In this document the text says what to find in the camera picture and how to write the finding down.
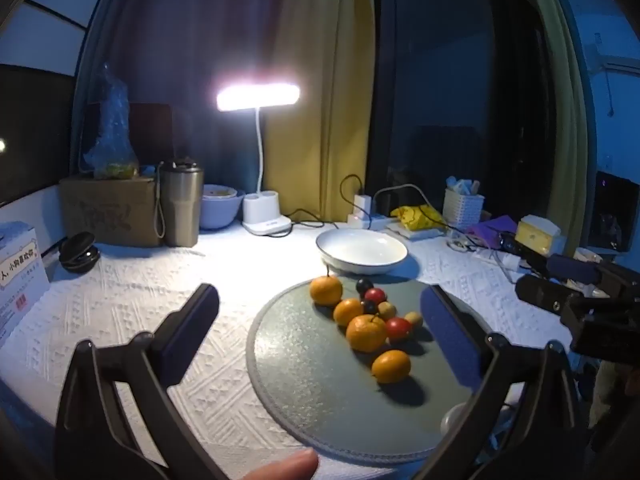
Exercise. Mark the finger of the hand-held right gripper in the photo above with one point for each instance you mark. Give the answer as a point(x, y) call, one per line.
point(542, 295)
point(575, 268)

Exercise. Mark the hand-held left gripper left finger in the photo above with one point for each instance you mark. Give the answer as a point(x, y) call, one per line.
point(192, 317)

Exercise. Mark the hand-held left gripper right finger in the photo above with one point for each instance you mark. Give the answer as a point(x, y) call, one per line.
point(450, 335)

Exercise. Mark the tan longan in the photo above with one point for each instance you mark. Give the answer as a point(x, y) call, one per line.
point(413, 319)
point(387, 310)

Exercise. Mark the red cherry tomato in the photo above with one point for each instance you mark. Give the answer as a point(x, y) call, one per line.
point(398, 329)
point(376, 295)

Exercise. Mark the small orange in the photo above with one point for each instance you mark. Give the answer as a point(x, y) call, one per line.
point(391, 366)
point(347, 312)

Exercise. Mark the large orange with stem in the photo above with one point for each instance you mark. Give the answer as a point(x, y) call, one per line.
point(366, 334)

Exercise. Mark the white plate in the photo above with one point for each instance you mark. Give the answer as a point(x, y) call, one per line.
point(361, 251)

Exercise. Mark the person's left hand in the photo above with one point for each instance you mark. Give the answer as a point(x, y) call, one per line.
point(282, 467)

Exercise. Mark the yellow and white box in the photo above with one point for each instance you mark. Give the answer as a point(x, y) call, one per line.
point(537, 234)

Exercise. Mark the purple pouch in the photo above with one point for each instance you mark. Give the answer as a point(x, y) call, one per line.
point(492, 230)

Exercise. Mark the lavender bowl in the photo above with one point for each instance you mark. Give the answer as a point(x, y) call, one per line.
point(217, 210)

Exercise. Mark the steel tumbler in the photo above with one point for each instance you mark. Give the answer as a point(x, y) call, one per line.
point(181, 205)

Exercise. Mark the white perforated basket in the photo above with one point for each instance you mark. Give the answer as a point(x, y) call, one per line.
point(464, 210)

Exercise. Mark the yellow duck bag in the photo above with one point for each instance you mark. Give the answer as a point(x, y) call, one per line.
point(415, 216)

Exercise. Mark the white desk lamp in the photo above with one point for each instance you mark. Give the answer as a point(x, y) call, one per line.
point(265, 212)

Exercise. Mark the black round case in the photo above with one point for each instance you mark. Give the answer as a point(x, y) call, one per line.
point(79, 254)

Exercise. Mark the round grey-green mat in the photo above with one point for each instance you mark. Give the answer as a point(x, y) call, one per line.
point(310, 385)

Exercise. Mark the tubes in basket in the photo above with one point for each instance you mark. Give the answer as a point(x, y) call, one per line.
point(462, 185)

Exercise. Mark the cardboard box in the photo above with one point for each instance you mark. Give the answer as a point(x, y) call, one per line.
point(107, 210)

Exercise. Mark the white power strip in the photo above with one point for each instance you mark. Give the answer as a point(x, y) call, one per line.
point(367, 221)

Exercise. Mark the white charger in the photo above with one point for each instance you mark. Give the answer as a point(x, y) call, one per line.
point(362, 204)

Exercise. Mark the pale green curtain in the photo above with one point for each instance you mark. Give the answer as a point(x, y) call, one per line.
point(565, 110)

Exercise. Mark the white labelled box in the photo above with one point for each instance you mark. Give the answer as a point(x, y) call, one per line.
point(20, 280)

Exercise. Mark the clear plastic bag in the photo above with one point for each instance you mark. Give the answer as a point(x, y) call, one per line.
point(112, 130)

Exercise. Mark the dark monitor screen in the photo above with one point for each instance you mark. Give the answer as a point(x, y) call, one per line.
point(32, 130)

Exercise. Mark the yellow curtain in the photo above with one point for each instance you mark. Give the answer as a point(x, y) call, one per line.
point(320, 85)

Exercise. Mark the dark blue curtain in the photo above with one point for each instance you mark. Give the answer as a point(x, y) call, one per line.
point(190, 50)

